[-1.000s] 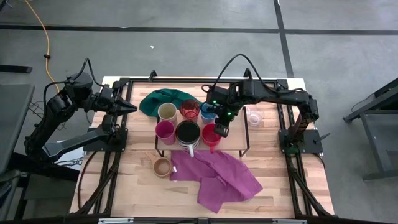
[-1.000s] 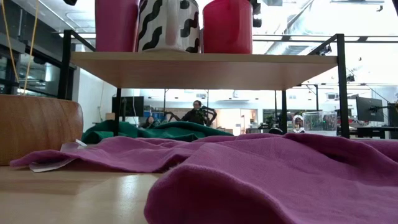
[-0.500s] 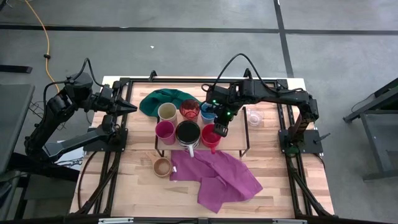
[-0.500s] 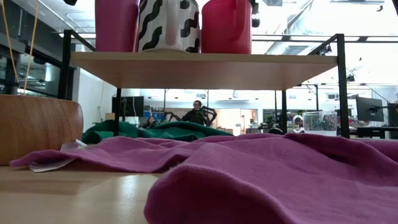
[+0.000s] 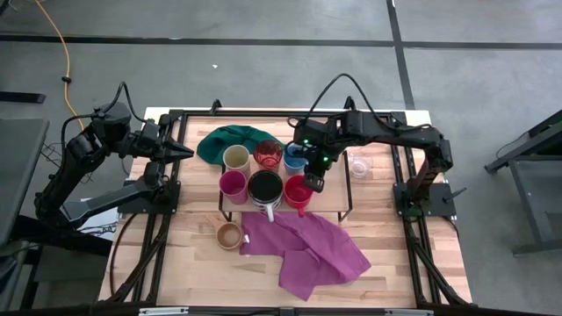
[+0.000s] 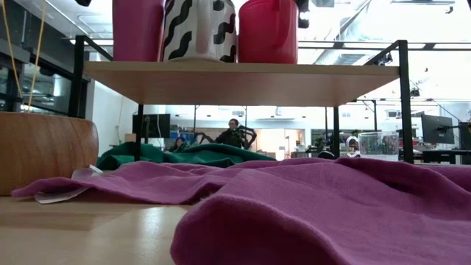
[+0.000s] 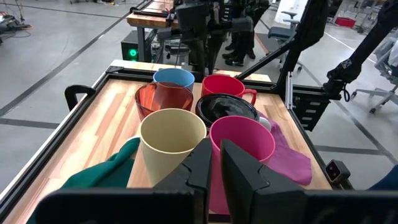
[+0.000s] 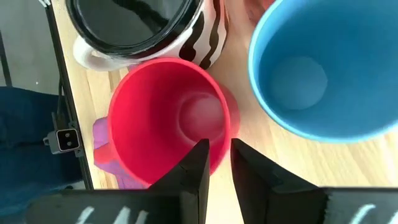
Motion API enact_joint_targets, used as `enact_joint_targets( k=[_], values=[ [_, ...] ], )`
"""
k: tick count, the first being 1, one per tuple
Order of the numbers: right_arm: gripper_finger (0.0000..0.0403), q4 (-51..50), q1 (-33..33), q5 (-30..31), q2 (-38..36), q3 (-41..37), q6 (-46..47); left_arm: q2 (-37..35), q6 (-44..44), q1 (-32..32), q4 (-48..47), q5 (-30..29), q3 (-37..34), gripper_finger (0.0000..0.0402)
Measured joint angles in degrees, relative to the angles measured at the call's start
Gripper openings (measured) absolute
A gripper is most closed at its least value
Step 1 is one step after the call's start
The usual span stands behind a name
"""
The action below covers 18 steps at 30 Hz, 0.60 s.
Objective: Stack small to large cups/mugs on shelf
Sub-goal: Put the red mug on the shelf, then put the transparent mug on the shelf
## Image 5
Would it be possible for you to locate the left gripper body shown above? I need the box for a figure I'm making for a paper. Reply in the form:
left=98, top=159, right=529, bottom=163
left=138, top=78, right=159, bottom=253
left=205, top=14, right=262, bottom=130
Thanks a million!
left=139, top=113, right=173, bottom=159

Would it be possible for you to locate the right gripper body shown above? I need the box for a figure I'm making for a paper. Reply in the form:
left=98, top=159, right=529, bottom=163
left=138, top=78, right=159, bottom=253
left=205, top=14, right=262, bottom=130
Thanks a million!
left=292, top=113, right=352, bottom=171

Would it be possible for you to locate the blue cup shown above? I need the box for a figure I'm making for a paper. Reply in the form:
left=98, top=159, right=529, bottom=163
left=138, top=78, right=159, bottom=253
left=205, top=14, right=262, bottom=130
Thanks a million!
left=283, top=143, right=309, bottom=176

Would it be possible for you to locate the wooden shelf with black frame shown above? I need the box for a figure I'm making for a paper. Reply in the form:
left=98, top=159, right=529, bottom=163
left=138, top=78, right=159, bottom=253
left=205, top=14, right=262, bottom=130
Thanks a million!
left=217, top=149, right=354, bottom=223

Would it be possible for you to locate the red mug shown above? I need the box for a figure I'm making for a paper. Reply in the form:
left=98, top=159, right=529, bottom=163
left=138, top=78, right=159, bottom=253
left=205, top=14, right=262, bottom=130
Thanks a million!
left=284, top=174, right=315, bottom=219

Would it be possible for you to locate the orange patterned glass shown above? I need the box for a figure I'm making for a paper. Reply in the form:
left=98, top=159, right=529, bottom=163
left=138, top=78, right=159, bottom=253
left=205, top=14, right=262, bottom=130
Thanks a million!
left=253, top=140, right=284, bottom=173

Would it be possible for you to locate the clear glass mug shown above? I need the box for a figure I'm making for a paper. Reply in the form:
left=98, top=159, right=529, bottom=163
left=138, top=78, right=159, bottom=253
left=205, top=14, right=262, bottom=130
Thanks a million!
left=348, top=148, right=374, bottom=180

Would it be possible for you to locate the white mug with black squiggles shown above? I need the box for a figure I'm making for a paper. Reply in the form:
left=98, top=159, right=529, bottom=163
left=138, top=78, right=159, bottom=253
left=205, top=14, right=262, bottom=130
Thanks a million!
left=247, top=169, right=285, bottom=223

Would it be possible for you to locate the tall beige cup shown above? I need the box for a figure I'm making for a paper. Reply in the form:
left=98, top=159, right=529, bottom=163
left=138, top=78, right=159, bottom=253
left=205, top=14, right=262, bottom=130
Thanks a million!
left=221, top=144, right=252, bottom=179

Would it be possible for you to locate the magenta plastic cup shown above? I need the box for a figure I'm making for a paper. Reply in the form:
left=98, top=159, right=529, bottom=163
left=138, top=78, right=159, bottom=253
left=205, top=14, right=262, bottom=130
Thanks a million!
left=219, top=169, right=249, bottom=205

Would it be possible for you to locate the wooden cup with handle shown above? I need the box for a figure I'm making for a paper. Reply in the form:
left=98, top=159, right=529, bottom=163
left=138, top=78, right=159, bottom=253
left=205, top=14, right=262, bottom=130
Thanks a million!
left=205, top=213, right=245, bottom=251

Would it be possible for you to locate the green cloth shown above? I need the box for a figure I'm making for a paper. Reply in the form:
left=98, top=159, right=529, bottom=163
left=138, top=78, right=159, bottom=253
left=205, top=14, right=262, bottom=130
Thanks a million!
left=196, top=125, right=303, bottom=166

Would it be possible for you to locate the purple cloth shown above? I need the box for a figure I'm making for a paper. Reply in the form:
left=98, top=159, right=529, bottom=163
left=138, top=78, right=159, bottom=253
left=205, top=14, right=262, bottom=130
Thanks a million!
left=239, top=211, right=372, bottom=302

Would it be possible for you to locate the black floor strip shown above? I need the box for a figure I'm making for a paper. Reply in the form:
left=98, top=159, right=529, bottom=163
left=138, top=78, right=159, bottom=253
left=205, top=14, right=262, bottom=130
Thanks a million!
left=0, top=90, right=47, bottom=105

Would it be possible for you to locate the grey side table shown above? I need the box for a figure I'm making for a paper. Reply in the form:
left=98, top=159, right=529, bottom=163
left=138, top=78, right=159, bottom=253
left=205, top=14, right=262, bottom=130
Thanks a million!
left=0, top=117, right=50, bottom=247

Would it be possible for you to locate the black equipment cart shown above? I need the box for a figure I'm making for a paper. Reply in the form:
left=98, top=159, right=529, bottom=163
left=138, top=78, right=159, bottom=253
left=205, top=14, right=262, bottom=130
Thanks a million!
left=17, top=209, right=113, bottom=308

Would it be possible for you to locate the black metal stand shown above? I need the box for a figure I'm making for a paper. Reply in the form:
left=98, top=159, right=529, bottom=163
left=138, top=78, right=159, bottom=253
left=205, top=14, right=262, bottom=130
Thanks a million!
left=485, top=109, right=562, bottom=258

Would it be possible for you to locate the black metal table frame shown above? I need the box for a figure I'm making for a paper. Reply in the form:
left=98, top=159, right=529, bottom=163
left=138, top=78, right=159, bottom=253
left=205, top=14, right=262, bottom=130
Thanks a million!
left=98, top=97, right=473, bottom=308

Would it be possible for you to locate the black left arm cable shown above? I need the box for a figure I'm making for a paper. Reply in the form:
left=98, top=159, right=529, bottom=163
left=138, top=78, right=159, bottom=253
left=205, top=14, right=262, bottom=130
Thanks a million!
left=61, top=81, right=148, bottom=146

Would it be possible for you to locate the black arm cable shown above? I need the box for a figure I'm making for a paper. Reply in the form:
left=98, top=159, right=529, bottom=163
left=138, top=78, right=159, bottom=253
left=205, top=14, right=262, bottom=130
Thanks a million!
left=61, top=81, right=148, bottom=146
left=309, top=73, right=396, bottom=133

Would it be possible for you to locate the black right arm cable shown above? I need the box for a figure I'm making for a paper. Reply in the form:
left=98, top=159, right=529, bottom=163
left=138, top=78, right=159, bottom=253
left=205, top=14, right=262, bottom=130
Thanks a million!
left=309, top=73, right=396, bottom=133

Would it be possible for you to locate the yellow floor cable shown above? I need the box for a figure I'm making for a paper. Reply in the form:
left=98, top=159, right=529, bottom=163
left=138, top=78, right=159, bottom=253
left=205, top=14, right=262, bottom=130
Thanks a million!
left=34, top=0, right=85, bottom=129

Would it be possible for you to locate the dark cable loop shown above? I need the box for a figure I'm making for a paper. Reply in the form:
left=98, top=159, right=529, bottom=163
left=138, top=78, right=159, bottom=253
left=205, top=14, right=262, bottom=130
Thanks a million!
left=109, top=212, right=138, bottom=296

